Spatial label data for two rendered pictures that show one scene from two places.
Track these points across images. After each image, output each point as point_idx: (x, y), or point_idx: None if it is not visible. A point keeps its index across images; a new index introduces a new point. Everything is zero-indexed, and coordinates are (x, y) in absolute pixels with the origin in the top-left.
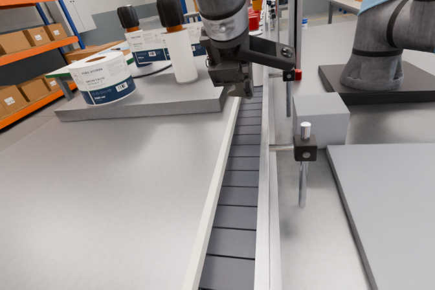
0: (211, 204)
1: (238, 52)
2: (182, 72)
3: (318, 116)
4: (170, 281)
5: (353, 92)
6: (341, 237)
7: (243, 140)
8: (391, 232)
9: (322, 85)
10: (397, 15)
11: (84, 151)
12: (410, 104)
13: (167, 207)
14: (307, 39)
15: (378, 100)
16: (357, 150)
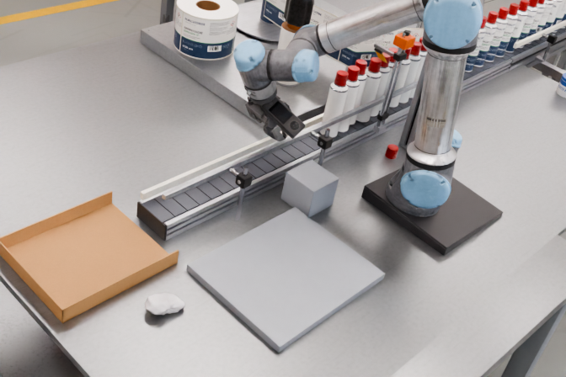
0: (184, 175)
1: (261, 107)
2: None
3: (296, 181)
4: None
5: (377, 193)
6: (233, 237)
7: (247, 165)
8: (252, 245)
9: None
10: None
11: (144, 95)
12: (408, 235)
13: (169, 172)
14: (525, 116)
15: (392, 215)
16: (304, 220)
